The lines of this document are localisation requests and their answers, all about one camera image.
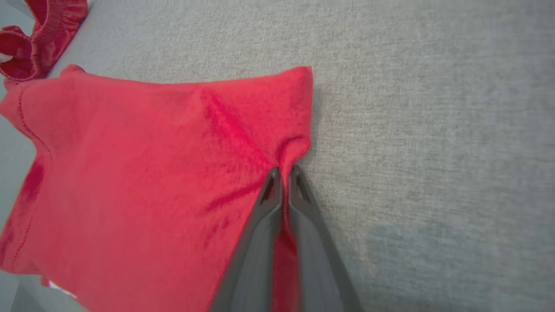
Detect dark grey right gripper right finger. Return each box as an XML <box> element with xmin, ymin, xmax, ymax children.
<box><xmin>288</xmin><ymin>164</ymin><xmax>365</xmax><ymax>312</ymax></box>

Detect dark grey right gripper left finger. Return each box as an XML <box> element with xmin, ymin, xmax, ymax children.
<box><xmin>208</xmin><ymin>167</ymin><xmax>284</xmax><ymax>312</ymax></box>

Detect red Bulls basketball jersey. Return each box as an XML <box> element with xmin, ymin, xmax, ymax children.
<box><xmin>0</xmin><ymin>64</ymin><xmax>314</xmax><ymax>312</ymax></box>

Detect red shorts with white stripe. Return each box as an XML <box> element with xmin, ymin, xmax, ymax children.
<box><xmin>0</xmin><ymin>0</ymin><xmax>89</xmax><ymax>83</ymax></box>

